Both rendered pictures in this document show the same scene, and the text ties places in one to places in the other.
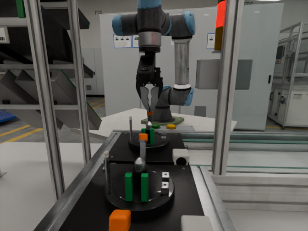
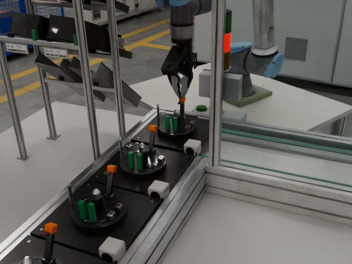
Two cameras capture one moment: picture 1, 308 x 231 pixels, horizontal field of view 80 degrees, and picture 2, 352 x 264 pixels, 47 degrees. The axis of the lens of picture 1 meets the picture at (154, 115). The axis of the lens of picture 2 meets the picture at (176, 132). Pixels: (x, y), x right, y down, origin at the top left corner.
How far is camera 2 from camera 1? 0.86 m
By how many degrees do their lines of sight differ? 24
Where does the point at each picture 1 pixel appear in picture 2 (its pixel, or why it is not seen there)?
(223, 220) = (183, 189)
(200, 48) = not seen: outside the picture
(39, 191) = (84, 155)
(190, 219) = (157, 182)
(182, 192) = (170, 171)
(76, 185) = (106, 154)
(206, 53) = not seen: outside the picture
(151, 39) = (179, 34)
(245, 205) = (234, 194)
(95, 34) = not seen: outside the picture
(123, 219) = (111, 167)
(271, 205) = (254, 198)
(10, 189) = (64, 150)
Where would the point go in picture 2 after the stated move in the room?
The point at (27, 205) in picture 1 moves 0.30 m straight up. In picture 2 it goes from (76, 163) to (64, 84)
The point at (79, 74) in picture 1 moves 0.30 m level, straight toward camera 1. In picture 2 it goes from (116, 64) to (102, 100)
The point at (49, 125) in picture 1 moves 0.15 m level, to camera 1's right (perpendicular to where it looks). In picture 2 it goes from (90, 112) to (133, 119)
